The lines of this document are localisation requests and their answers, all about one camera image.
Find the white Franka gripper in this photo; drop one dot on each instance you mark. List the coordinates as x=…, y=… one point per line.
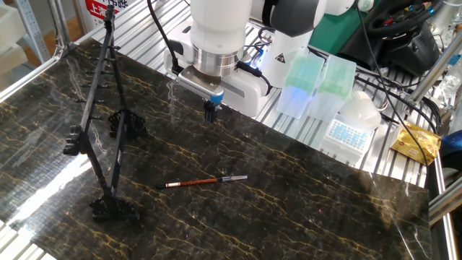
x=245, y=97

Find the black gold marble mat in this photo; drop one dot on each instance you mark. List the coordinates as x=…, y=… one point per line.
x=252, y=202

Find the red white sign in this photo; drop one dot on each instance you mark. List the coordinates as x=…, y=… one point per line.
x=97, y=9

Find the gold foil packet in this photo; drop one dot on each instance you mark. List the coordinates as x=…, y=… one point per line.
x=415, y=144

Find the silver wrist camera blue cap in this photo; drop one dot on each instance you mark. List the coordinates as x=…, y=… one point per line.
x=196, y=81

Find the white plastic tip rack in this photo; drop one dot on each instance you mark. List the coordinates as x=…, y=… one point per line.
x=346, y=139

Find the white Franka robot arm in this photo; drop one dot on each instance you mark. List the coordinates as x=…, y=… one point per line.
x=220, y=21

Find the grey perforated shelf post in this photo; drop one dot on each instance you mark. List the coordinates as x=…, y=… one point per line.
x=34, y=32

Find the green board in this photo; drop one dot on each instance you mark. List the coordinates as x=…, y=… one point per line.
x=335, y=34

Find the white round plastic dome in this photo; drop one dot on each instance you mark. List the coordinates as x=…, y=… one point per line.
x=361, y=112

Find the aluminium frame strut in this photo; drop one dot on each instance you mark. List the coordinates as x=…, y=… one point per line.
x=62, y=25
x=433, y=68

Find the white foam box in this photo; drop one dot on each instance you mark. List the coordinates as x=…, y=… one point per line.
x=11, y=25

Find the black steering wheel controller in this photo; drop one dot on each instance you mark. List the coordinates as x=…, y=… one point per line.
x=404, y=39

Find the blue round object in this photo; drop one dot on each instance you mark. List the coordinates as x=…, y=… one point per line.
x=453, y=144

